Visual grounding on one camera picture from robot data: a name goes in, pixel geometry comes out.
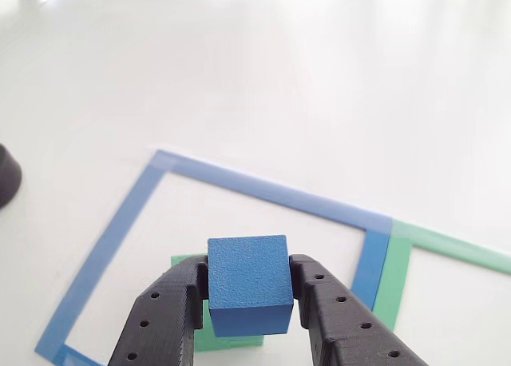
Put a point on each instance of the green cube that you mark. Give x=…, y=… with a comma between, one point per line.
x=239, y=340

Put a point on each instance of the small blue cube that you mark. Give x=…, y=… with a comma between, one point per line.
x=247, y=274

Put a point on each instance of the green square frame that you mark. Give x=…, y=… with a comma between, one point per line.
x=393, y=274

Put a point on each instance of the blue square frame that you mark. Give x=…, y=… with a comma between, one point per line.
x=119, y=230

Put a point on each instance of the black camera tripod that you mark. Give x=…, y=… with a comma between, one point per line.
x=8, y=178

